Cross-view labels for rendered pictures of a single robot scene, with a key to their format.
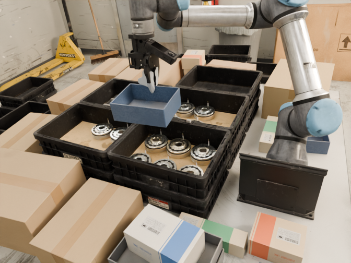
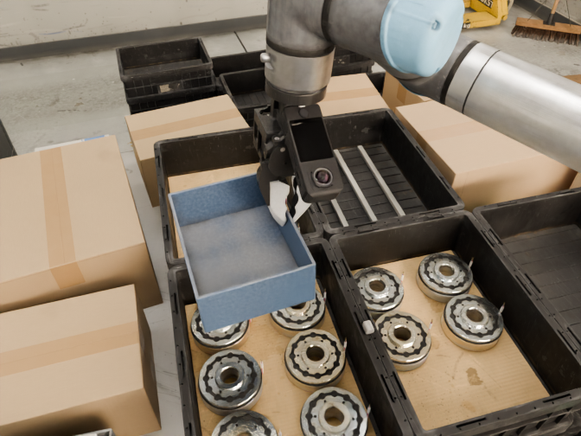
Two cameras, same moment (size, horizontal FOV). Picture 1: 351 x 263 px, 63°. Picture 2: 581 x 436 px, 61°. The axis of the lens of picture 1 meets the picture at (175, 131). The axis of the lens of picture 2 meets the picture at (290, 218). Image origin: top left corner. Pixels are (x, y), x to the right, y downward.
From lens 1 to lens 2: 69 cm
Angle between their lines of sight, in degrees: 37
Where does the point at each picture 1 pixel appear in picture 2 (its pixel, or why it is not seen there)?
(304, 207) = not seen: outside the picture
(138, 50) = (276, 116)
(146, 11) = (291, 31)
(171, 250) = not seen: outside the picture
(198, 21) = (496, 120)
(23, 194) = (32, 239)
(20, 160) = (100, 176)
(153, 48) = (288, 135)
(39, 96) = (337, 60)
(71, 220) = (25, 338)
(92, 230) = (15, 386)
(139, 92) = not seen: hidden behind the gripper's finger
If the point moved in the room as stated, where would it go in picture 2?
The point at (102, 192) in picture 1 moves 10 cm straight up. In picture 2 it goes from (109, 330) to (92, 294)
